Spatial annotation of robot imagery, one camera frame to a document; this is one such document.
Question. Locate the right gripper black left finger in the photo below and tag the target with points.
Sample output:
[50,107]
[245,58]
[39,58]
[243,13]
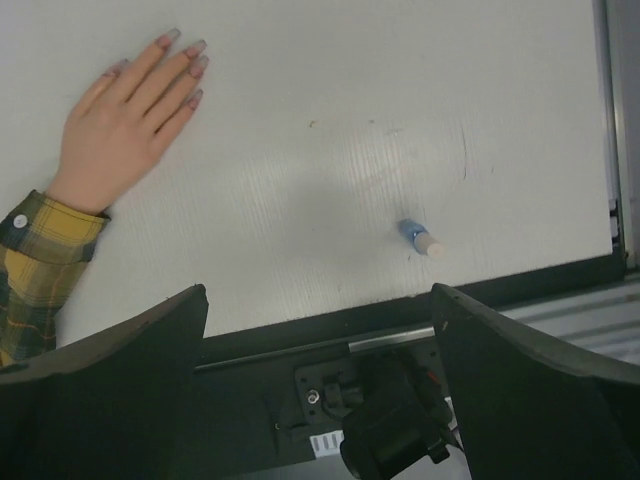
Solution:
[107,406]

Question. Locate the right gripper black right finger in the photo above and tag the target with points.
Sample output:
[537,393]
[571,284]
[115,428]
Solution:
[529,405]

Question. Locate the blue nail polish bottle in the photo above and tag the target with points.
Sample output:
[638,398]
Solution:
[420,239]

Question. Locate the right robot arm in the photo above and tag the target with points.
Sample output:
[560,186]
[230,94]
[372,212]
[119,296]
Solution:
[397,413]

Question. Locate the mannequin hand with nails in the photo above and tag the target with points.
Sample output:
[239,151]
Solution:
[125,122]

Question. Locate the yellow plaid shirt sleeve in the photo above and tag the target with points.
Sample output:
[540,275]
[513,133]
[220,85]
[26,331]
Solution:
[45,249]

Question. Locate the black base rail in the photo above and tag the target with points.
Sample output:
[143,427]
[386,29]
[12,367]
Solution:
[570,301]

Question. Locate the right aluminium frame post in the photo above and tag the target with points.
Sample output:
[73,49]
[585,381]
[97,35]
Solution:
[616,26]

